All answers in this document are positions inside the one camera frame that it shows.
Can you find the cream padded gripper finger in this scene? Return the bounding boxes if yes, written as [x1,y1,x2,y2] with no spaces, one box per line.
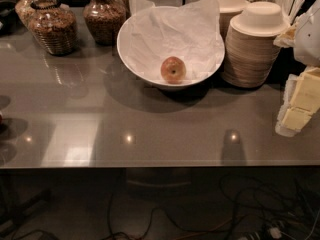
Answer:
[275,66,320,137]

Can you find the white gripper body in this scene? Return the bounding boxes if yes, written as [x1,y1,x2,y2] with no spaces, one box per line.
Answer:
[273,0,320,68]

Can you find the red yellow apple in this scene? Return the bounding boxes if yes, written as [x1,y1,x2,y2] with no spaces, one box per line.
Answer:
[160,56,186,84]

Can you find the white ceramic bowl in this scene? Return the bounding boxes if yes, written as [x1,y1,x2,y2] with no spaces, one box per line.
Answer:
[116,5,226,91]

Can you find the dark bowl at left edge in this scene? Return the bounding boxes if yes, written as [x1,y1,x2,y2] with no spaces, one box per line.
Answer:
[0,0,19,35]

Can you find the front stack of paper bowls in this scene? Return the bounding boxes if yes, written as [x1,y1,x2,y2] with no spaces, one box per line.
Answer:
[221,2,289,88]

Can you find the white crumpled paper liner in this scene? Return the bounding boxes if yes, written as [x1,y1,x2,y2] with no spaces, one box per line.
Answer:
[126,0,225,82]

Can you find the white power plug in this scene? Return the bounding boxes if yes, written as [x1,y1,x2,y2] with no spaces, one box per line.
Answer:
[268,227,282,240]

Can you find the round glass jar of cereal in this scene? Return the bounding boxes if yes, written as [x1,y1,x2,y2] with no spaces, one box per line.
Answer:
[83,0,126,46]

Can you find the glass jar with black band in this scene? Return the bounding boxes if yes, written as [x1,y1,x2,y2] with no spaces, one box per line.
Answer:
[28,0,77,56]

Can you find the rear left glass jar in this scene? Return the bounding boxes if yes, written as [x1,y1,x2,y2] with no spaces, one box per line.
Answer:
[15,0,34,27]

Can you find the black stand leg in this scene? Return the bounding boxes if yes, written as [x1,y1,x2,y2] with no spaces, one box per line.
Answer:
[0,173,52,240]

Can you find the black floor cables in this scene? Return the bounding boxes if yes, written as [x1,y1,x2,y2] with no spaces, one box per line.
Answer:
[106,170,320,240]

